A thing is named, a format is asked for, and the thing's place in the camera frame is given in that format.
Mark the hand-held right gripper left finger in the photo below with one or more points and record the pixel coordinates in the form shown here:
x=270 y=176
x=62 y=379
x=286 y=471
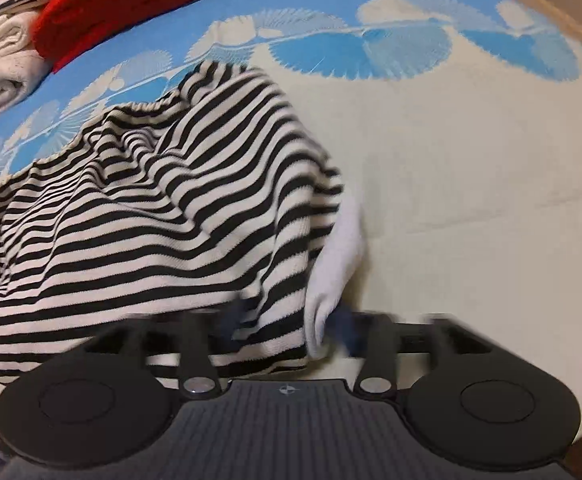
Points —
x=232 y=321

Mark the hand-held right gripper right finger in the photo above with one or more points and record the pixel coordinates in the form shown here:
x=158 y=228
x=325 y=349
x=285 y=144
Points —
x=344 y=328

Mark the black white striped hooded top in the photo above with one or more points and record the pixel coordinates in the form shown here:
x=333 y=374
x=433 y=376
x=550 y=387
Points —
x=171 y=210

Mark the blue white patterned blanket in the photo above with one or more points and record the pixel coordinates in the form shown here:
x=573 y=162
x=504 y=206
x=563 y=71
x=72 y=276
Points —
x=421 y=150

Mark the red folded blanket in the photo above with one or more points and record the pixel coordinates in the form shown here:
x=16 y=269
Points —
x=116 y=5

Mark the cream knit folded blanket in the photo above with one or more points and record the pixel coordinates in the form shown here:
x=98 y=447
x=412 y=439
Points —
x=1 y=65

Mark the wooden bed frame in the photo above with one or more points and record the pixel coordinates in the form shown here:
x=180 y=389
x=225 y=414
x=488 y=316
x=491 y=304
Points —
x=566 y=15

